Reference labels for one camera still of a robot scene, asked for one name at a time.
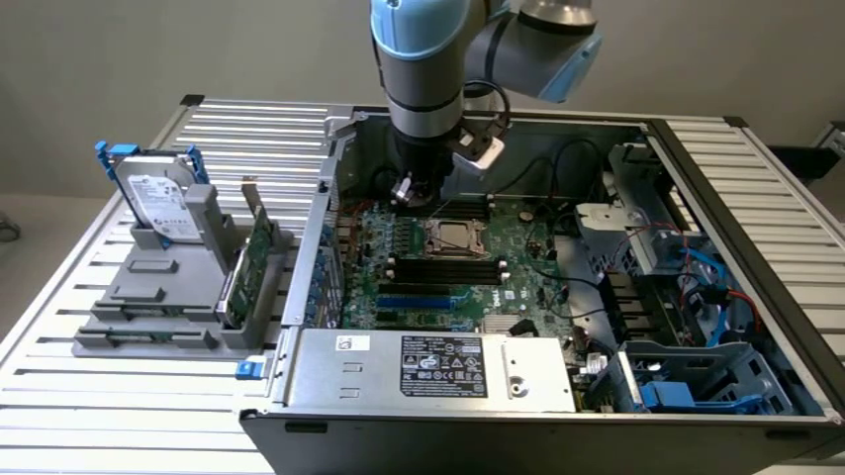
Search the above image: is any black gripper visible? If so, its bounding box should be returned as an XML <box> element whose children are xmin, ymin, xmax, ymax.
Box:
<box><xmin>393</xmin><ymin>129</ymin><xmax>465</xmax><ymax>207</ymax></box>

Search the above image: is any CPU socket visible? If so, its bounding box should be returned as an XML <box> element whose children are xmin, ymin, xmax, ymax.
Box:
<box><xmin>421</xmin><ymin>217</ymin><xmax>494</xmax><ymax>261</ymax></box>

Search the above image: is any black RAM slot bank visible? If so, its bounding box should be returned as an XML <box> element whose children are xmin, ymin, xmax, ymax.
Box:
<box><xmin>428</xmin><ymin>194</ymin><xmax>498</xmax><ymax>220</ymax></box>
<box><xmin>388</xmin><ymin>253</ymin><xmax>512</xmax><ymax>287</ymax></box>

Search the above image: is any black expansion slot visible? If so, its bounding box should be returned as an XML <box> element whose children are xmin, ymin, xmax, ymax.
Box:
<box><xmin>377</xmin><ymin>282</ymin><xmax>452</xmax><ymax>297</ymax></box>

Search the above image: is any blue expansion slot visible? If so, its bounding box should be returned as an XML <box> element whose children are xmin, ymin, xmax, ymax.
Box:
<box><xmin>376</xmin><ymin>293</ymin><xmax>456</xmax><ymax>310</ymax></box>

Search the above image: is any green motherboard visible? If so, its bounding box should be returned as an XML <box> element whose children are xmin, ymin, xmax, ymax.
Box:
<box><xmin>328</xmin><ymin>196</ymin><xmax>577</xmax><ymax>343</ymax></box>

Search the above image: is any grey metal disk bay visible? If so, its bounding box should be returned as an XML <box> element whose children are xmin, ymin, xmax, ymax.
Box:
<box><xmin>572</xmin><ymin>142</ymin><xmax>703</xmax><ymax>278</ymax></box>

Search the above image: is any blue disk caddy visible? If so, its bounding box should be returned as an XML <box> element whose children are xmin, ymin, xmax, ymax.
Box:
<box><xmin>93</xmin><ymin>141</ymin><xmax>211</xmax><ymax>200</ymax></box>

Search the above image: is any green graphics card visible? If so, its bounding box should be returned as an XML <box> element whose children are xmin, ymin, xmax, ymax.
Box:
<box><xmin>215</xmin><ymin>176</ymin><xmax>278</xmax><ymax>331</ymax></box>

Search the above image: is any silver chipset heatsink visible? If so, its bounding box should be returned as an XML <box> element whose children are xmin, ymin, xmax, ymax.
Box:
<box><xmin>482</xmin><ymin>315</ymin><xmax>532</xmax><ymax>336</ymax></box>

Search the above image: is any hard disk with white label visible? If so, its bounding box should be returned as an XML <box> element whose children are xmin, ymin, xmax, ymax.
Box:
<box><xmin>117</xmin><ymin>154</ymin><xmax>203</xmax><ymax>243</ymax></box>

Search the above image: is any black fan shroud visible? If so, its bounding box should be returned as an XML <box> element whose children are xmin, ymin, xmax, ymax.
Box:
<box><xmin>597</xmin><ymin>270</ymin><xmax>664</xmax><ymax>343</ymax></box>

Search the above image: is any silver power supply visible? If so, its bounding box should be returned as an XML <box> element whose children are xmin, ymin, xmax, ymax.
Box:
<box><xmin>278</xmin><ymin>328</ymin><xmax>580</xmax><ymax>415</ymax></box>

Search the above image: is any grey parts rack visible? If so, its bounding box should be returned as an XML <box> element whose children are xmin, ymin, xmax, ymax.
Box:
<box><xmin>70</xmin><ymin>184</ymin><xmax>297</xmax><ymax>359</ymax></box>

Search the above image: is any open black PC case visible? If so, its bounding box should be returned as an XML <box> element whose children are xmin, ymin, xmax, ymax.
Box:
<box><xmin>238</xmin><ymin>105</ymin><xmax>845</xmax><ymax>475</ymax></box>

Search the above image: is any grey drive cage blue clip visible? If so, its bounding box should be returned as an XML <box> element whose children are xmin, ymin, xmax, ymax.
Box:
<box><xmin>616</xmin><ymin>339</ymin><xmax>797</xmax><ymax>416</ymax></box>

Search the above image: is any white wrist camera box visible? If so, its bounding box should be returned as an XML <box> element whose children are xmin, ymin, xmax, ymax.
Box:
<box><xmin>452</xmin><ymin>132</ymin><xmax>509</xmax><ymax>172</ymax></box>

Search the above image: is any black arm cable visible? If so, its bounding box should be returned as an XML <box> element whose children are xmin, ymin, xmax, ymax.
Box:
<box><xmin>461</xmin><ymin>80</ymin><xmax>514</xmax><ymax>145</ymax></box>

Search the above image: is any black looped wire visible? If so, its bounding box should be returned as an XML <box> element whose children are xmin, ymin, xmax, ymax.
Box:
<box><xmin>500</xmin><ymin>138</ymin><xmax>604</xmax><ymax>200</ymax></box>

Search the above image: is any blue data wire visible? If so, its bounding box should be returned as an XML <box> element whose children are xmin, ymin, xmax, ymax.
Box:
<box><xmin>677</xmin><ymin>240</ymin><xmax>731</xmax><ymax>350</ymax></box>

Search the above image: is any red wire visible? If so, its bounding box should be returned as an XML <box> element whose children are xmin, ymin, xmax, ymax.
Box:
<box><xmin>724</xmin><ymin>290</ymin><xmax>763</xmax><ymax>339</ymax></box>

